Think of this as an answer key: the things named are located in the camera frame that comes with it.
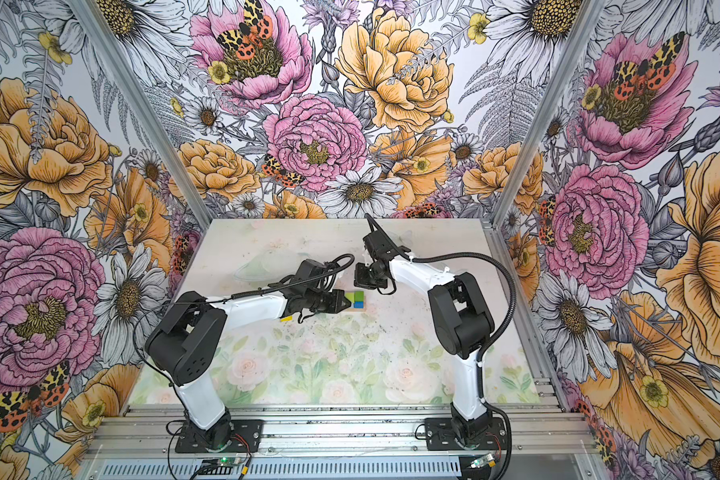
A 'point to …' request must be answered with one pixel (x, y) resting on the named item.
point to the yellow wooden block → (286, 319)
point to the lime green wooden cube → (350, 296)
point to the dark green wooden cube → (359, 296)
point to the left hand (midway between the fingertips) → (348, 311)
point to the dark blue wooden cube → (359, 304)
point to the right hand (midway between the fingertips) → (358, 290)
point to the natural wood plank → (356, 310)
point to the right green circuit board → (488, 460)
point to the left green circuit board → (229, 461)
